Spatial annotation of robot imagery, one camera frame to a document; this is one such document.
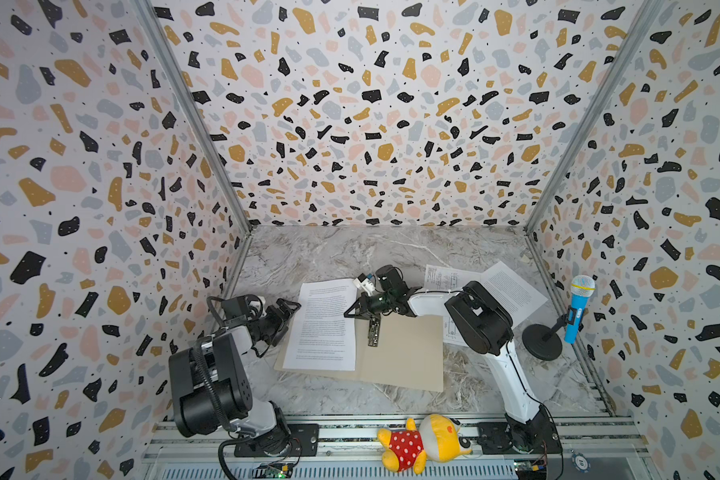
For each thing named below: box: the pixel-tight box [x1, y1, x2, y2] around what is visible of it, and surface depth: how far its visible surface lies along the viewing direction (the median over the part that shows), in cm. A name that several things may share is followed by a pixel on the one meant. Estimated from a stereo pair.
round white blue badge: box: [572, 452, 591, 473], surface depth 73 cm
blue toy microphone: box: [564, 274, 596, 344], surface depth 76 cm
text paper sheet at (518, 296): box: [480, 261, 549, 327], surface depth 108 cm
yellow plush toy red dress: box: [378, 414, 472, 474], surface depth 69 cm
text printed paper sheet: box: [282, 279, 358, 371], surface depth 94 cm
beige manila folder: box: [274, 313, 444, 393], surface depth 90 cm
